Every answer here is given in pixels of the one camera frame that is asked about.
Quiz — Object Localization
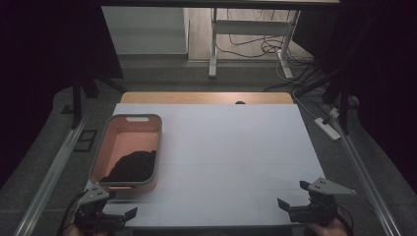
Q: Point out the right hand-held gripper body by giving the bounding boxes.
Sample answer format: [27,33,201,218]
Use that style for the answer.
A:
[287,177,357,228]

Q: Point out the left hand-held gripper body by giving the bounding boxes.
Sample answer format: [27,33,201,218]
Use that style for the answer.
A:
[74,183,129,234]

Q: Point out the dark cloth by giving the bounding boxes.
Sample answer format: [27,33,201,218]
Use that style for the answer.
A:
[99,149,157,184]

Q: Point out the pink basket with grey rim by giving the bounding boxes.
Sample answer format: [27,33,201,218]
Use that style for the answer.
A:
[88,113,163,194]

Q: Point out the person's left hand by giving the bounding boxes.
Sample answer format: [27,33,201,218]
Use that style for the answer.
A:
[62,224,111,236]

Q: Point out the person's right hand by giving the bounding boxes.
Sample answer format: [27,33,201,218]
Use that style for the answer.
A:
[305,218,349,236]

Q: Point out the white power strip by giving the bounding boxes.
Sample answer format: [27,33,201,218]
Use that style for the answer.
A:
[313,116,342,142]

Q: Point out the white table mat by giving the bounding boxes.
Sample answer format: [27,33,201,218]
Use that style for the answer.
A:
[70,102,339,228]

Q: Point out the black metal stand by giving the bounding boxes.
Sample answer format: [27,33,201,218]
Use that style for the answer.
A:
[59,73,128,130]
[294,63,353,136]

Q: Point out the dark curtain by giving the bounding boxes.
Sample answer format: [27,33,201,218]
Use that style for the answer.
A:
[290,0,417,195]
[0,0,125,191]

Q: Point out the white cabinet panel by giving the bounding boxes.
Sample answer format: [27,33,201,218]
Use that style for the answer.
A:
[100,6,191,56]

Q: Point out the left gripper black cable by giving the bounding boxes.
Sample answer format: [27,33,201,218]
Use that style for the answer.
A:
[57,191,87,236]

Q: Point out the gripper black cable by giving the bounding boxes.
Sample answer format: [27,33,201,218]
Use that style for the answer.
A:
[57,191,87,236]
[333,204,356,236]

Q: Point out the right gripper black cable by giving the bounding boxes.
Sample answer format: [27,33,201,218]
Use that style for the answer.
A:
[333,204,356,236]

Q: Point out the aluminium rail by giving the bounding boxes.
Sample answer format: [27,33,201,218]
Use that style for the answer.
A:
[327,106,403,236]
[13,113,90,236]

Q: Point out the white power cable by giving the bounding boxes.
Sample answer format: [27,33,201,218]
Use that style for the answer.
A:
[275,58,322,121]

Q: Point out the tangle of dark floor cables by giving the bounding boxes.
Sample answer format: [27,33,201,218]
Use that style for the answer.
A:
[215,9,318,61]

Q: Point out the white desk frame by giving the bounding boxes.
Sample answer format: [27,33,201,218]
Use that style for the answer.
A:
[208,8,302,80]

